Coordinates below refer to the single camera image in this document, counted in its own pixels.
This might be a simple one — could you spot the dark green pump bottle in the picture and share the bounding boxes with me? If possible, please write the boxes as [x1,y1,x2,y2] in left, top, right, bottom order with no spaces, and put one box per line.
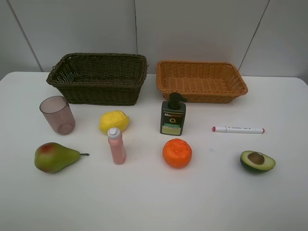
[160,92,187,136]

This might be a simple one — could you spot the white marker pen pink caps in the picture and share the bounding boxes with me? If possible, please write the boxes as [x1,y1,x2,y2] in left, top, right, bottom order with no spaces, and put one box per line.
[212,126,265,134]

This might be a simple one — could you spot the halved avocado with pit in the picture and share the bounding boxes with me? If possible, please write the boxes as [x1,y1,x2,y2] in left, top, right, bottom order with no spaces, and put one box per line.
[240,151,276,172]

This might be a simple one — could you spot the yellow lemon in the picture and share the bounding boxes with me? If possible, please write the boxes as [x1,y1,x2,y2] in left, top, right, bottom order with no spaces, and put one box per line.
[99,110,130,134]

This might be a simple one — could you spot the orange tangerine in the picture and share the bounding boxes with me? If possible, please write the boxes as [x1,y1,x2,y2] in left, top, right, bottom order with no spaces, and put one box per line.
[162,139,193,169]

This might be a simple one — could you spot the pink bottle white cap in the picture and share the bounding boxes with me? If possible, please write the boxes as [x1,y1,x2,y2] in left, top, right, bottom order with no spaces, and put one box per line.
[107,128,126,165]

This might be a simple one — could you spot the orange wicker basket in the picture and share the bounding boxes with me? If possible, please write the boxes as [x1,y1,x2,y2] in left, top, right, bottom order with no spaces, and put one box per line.
[156,61,248,103]

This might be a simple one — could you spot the dark brown wicker basket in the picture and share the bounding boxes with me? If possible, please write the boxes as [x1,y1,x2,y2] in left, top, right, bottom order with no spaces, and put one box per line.
[46,53,148,106]

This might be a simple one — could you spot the translucent purple plastic cup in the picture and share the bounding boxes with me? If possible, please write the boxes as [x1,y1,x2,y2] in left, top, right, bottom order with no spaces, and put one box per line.
[39,96,76,135]

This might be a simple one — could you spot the green red pear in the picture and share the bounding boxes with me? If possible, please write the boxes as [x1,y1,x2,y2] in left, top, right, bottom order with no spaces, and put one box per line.
[34,142,89,173]

